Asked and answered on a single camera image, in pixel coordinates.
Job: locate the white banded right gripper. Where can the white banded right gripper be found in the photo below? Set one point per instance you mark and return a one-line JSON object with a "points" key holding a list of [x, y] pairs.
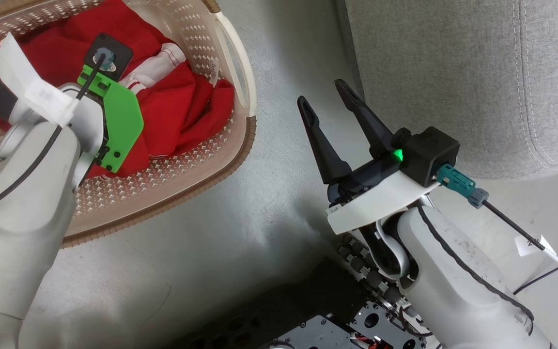
{"points": [[376, 201]]}

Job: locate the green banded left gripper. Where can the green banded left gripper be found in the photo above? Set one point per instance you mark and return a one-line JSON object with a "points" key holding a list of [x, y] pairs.
{"points": [[121, 121]]}

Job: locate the red shorts wide white stripe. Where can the red shorts wide white stripe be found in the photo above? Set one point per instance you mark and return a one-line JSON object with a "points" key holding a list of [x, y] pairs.
{"points": [[114, 24]]}

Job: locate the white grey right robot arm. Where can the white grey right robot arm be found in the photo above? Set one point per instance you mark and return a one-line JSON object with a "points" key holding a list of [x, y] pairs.
{"points": [[458, 281]]}

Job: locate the black robot base with connectors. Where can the black robot base with connectors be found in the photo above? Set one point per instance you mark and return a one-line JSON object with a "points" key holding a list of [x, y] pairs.
{"points": [[317, 310]]}

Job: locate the beige perforated laundry basket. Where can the beige perforated laundry basket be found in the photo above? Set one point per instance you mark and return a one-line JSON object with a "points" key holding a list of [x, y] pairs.
{"points": [[172, 160]]}

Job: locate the grey fabric sofa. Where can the grey fabric sofa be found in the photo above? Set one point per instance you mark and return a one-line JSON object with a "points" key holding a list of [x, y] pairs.
{"points": [[453, 72]]}

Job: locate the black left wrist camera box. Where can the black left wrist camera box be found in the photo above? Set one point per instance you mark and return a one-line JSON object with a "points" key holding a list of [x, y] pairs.
{"points": [[116, 51]]}

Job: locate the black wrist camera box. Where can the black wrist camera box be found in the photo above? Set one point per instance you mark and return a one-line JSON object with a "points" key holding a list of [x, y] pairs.
{"points": [[116, 51], [429, 152]]}

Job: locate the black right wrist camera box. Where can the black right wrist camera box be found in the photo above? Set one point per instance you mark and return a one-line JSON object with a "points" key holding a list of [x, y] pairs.
{"points": [[429, 152]]}

